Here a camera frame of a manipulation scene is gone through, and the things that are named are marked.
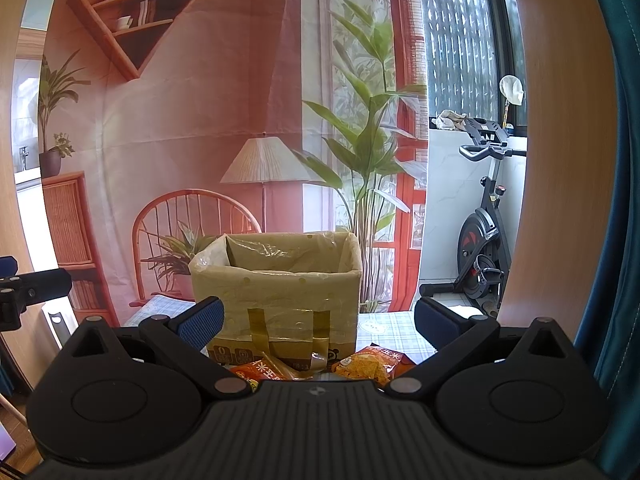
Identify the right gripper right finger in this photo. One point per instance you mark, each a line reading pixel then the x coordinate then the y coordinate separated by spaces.
pixel 459 343

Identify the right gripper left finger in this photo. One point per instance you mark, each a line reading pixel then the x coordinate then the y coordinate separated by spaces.
pixel 178 343

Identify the orange corn chip bag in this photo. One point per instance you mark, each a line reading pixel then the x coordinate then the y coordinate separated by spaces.
pixel 375 363

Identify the plaid blue tablecloth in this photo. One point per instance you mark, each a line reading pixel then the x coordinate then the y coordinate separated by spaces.
pixel 394 331

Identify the red orange snack bag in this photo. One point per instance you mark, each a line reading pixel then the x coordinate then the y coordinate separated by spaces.
pixel 263 370

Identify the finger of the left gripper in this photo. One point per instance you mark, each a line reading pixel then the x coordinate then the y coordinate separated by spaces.
pixel 23 291
pixel 8 266

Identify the black exercise bike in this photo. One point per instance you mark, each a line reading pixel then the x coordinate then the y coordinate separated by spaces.
pixel 483 252

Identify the teal curtain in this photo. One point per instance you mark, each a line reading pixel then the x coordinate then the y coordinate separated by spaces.
pixel 608 336

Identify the crumpled cloth on ledge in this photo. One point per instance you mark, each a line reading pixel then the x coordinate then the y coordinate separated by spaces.
pixel 450 120

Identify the white round lamp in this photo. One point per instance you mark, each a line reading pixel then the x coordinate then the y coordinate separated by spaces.
pixel 512 90

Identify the cardboard box with plastic liner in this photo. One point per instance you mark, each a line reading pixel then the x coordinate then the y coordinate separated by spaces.
pixel 292 296

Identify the wooden door panel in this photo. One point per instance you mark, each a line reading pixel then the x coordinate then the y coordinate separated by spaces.
pixel 571 156

